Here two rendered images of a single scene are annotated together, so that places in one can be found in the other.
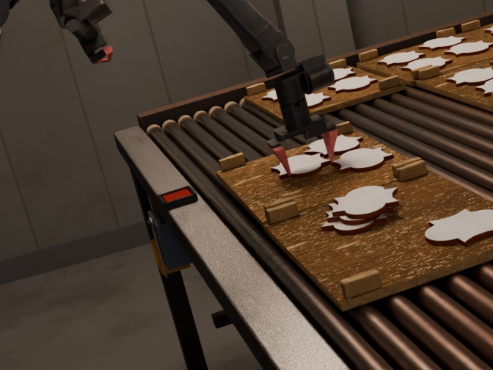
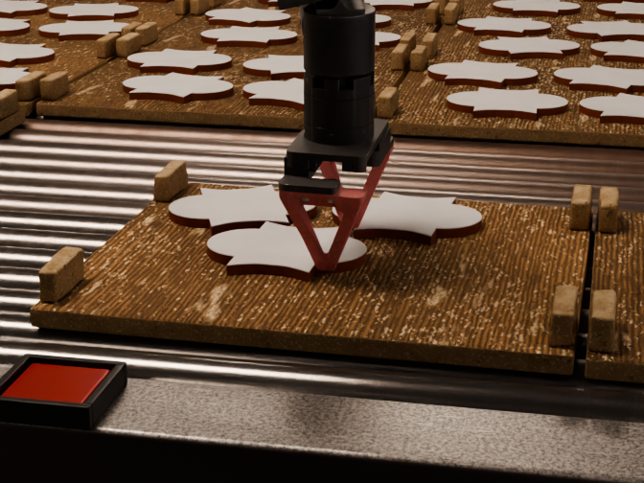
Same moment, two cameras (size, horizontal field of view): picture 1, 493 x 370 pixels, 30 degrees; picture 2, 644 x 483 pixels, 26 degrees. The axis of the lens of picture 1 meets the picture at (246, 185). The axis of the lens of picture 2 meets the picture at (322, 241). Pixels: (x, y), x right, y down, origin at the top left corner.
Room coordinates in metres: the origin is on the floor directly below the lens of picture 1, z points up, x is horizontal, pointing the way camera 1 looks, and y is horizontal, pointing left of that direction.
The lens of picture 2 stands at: (1.44, 0.88, 1.33)
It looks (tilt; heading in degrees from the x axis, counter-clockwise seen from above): 19 degrees down; 293
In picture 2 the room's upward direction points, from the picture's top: straight up
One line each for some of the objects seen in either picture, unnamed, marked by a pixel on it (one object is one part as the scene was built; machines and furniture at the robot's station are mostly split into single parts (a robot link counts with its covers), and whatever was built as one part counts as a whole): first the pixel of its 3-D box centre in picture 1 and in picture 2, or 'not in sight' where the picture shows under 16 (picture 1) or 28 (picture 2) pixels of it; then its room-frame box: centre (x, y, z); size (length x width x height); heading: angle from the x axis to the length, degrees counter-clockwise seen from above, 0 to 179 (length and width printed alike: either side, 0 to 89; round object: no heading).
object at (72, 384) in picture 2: (177, 198); (57, 392); (1.95, 0.16, 0.92); 0.06 x 0.06 x 0.01; 12
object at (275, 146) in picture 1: (290, 153); (329, 210); (1.86, -0.11, 0.99); 0.07 x 0.07 x 0.09; 10
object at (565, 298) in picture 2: (279, 208); (563, 315); (1.65, -0.05, 0.95); 0.06 x 0.02 x 0.03; 100
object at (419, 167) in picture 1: (411, 170); (608, 209); (1.68, -0.32, 0.95); 0.06 x 0.02 x 0.03; 101
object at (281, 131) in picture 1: (296, 116); (338, 112); (1.86, -0.14, 1.06); 0.10 x 0.07 x 0.07; 100
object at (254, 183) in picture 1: (315, 173); (339, 262); (1.87, -0.15, 0.93); 0.41 x 0.35 x 0.02; 10
